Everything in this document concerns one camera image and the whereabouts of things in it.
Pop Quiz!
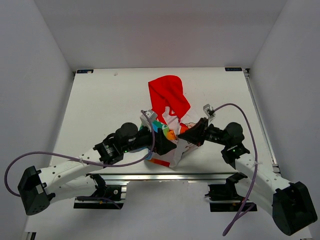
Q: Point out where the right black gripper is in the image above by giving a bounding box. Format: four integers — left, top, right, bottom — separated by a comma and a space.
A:
178, 117, 230, 147

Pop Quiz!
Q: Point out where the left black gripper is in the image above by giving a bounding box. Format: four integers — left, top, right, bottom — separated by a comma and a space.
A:
122, 121, 176, 156

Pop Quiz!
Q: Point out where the white red cartoon jacket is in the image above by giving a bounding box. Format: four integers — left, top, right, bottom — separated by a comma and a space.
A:
147, 75, 200, 168

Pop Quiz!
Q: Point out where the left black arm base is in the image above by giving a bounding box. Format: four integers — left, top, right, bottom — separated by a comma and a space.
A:
73, 174, 124, 210

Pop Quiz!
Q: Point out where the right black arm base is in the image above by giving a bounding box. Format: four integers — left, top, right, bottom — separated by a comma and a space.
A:
204, 173, 247, 213

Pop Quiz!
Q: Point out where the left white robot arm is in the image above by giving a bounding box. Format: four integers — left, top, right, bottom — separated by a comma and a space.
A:
17, 122, 177, 216

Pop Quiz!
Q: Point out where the right blue corner label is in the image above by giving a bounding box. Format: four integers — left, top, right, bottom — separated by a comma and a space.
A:
224, 67, 243, 72

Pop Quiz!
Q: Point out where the blue corner label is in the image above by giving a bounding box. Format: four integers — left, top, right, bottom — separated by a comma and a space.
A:
76, 69, 94, 74
224, 67, 243, 72

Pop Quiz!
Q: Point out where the left blue corner label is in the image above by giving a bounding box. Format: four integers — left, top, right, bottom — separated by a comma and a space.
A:
76, 69, 94, 74

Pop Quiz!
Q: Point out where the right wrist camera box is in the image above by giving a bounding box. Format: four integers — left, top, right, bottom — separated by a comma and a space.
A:
203, 104, 216, 124

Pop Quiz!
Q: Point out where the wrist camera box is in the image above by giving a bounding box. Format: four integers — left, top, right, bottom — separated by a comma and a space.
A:
203, 104, 216, 124
140, 110, 158, 132

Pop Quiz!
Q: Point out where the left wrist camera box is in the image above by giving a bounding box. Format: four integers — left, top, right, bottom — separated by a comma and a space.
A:
140, 110, 158, 132

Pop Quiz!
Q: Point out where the aluminium front rail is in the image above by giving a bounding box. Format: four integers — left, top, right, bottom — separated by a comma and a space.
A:
32, 172, 281, 201

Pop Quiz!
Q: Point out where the aluminium rail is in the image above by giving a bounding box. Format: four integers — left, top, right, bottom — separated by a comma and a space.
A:
243, 68, 279, 167
32, 172, 281, 201

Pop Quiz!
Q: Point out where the aluminium right side rail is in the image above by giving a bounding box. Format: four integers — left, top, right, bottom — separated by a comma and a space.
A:
243, 68, 279, 167

